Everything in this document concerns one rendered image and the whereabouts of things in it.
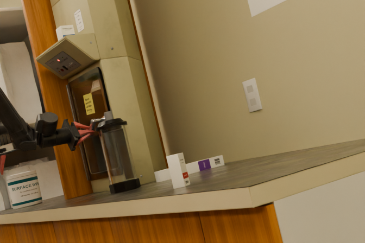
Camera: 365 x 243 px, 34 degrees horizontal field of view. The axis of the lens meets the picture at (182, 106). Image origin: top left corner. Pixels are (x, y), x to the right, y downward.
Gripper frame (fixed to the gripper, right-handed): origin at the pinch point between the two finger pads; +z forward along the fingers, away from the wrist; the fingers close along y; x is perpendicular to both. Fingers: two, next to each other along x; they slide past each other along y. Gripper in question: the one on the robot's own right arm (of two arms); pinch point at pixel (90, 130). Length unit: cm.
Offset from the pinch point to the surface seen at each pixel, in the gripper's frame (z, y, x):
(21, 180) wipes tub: -10, 22, 55
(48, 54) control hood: -5.5, 32.6, -8.9
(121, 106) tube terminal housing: 9.4, -0.3, -11.5
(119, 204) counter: -25, -53, -36
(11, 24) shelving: 29, 140, 68
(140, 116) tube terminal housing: 16.2, -4.4, -8.9
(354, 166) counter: 3, -84, -81
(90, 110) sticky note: 4.2, 9.2, -0.1
